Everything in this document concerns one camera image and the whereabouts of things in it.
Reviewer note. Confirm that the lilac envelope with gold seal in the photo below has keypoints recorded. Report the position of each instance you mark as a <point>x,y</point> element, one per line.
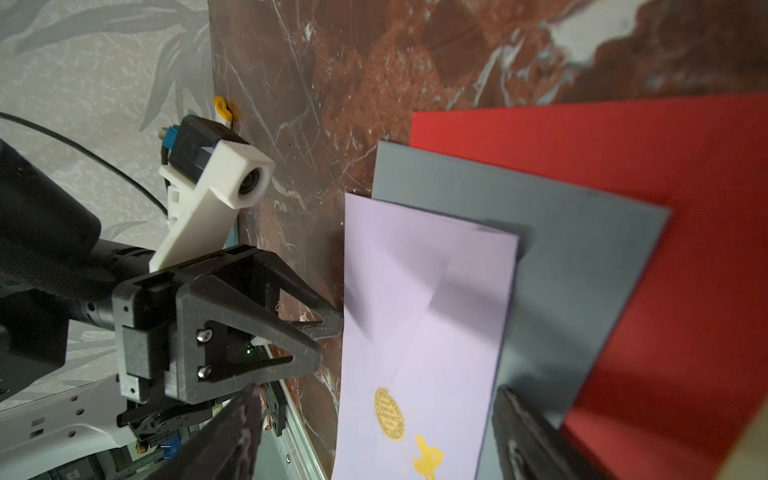
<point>426,302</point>

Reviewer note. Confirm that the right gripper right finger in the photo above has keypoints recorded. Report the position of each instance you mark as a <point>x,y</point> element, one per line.
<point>529,447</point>

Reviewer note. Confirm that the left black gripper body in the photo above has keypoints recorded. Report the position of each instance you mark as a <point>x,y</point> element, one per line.
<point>143,312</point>

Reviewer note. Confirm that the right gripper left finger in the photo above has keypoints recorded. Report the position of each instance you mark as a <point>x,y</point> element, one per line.
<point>226,448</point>

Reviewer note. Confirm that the grey envelope with gold seal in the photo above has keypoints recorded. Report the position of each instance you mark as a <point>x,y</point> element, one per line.
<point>580,255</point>

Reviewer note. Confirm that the red envelope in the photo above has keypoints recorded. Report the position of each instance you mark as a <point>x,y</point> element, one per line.
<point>685,370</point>

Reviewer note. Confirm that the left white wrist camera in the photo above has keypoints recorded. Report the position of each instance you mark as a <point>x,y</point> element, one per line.
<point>212,175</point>

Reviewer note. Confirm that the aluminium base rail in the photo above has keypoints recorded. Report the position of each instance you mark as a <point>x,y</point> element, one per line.
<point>286,451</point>

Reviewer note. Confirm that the pale yellow envelope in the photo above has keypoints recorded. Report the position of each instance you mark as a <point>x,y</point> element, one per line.
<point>748,458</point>

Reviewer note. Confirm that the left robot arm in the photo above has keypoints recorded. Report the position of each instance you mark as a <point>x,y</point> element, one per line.
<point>56,268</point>

